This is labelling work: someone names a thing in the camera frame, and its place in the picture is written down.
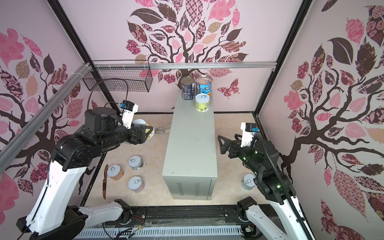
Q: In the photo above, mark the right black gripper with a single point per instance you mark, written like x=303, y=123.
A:
x=235, y=145

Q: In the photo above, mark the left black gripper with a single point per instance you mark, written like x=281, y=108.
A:
x=138, y=134

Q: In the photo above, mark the small yellow can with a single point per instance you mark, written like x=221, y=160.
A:
x=141, y=123

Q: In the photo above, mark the teal short can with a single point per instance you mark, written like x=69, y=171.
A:
x=247, y=182
x=136, y=163

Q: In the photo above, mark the green short can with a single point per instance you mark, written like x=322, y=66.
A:
x=202, y=102

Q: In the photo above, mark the pink short can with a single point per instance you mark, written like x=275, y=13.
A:
x=136, y=184

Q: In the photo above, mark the blue chicken noodle soup can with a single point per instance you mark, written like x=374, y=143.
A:
x=204, y=85

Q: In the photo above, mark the dark navy tall can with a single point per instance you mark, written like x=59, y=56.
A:
x=188, y=88

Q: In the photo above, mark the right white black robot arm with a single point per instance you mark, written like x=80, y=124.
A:
x=261, y=157

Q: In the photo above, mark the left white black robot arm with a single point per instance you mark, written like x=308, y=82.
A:
x=52, y=218

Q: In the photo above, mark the grey metal cabinet counter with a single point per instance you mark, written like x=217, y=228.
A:
x=190, y=169

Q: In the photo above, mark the metal tongs cream tips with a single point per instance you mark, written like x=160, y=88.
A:
x=163, y=129

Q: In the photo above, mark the brown short can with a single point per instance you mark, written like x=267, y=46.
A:
x=115, y=172

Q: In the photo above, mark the brown wooden knife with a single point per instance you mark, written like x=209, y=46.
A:
x=105, y=181

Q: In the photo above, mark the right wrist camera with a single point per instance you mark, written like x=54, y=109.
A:
x=249, y=130

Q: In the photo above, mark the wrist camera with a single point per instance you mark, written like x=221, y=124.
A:
x=128, y=109
x=249, y=130

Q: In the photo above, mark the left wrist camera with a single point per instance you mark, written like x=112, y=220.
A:
x=128, y=109

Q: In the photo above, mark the black wire basket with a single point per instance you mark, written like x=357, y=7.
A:
x=121, y=76

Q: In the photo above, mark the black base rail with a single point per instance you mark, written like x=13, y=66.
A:
x=180, y=214

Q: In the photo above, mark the aluminium rail back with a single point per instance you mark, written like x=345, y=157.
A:
x=167, y=66

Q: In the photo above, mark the aluminium rail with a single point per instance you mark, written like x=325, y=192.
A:
x=167, y=66
x=12, y=149

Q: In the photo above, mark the white slotted cable duct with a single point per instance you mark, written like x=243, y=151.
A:
x=159, y=233

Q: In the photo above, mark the aluminium rail left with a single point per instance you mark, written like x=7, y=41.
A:
x=12, y=149

